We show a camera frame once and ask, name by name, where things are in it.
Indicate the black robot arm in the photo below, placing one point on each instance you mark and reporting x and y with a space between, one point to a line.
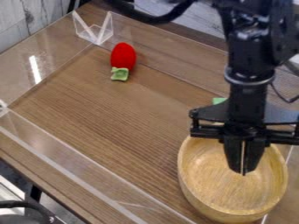
262 35

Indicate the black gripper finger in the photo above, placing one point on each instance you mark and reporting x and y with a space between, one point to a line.
254 152
233 150

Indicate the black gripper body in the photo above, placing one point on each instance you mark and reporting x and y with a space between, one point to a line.
213 123

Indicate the clear acrylic corner bracket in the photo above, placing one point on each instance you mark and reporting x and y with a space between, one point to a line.
97 34

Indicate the brown wooden bowl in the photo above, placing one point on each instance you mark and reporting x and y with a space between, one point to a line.
224 195

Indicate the clear acrylic tray wall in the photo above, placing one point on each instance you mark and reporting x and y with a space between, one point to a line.
97 141

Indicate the red plush strawberry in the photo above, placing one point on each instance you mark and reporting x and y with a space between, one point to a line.
123 61

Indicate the green stick block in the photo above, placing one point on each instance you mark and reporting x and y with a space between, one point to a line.
218 100

